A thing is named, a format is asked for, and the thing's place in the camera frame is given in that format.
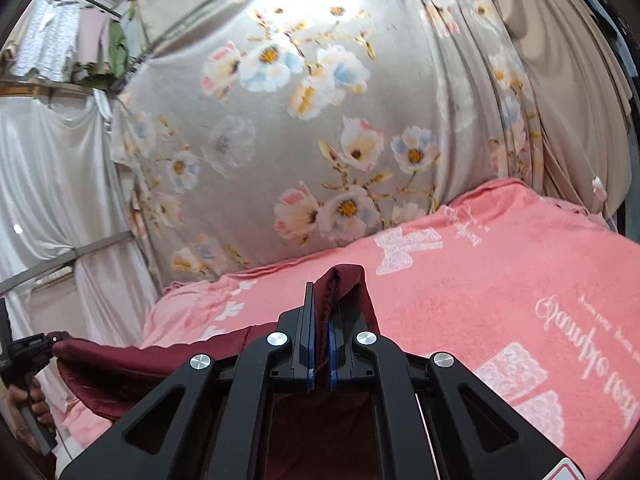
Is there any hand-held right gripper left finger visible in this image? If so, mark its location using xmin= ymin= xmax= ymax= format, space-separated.
xmin=59 ymin=282 xmax=316 ymax=480

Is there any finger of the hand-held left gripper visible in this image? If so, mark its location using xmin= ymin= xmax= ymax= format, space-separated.
xmin=12 ymin=332 xmax=71 ymax=367

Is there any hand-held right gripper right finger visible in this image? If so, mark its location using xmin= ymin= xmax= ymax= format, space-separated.
xmin=329 ymin=309 xmax=572 ymax=480

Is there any maroon puffer jacket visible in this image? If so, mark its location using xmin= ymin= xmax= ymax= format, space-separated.
xmin=52 ymin=264 xmax=426 ymax=480

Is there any person's left hand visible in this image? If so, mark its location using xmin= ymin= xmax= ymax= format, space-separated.
xmin=6 ymin=384 xmax=54 ymax=442

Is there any white satin curtain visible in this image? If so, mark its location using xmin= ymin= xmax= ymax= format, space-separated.
xmin=0 ymin=90 xmax=161 ymax=346

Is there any pink printed blanket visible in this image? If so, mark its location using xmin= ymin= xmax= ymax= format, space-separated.
xmin=52 ymin=177 xmax=640 ymax=480

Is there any grey floral cloth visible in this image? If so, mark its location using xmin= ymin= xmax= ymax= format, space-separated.
xmin=107 ymin=0 xmax=546 ymax=286

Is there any white patterned hanging garment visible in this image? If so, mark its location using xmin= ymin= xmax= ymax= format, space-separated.
xmin=10 ymin=0 xmax=82 ymax=82

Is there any green hanging garment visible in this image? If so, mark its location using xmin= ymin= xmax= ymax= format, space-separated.
xmin=100 ymin=20 xmax=132 ymax=79

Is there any pink hanging garment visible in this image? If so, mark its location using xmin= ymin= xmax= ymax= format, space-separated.
xmin=75 ymin=7 xmax=114 ymax=69

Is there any beige curtain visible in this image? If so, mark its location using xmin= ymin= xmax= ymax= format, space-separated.
xmin=475 ymin=0 xmax=637 ymax=221

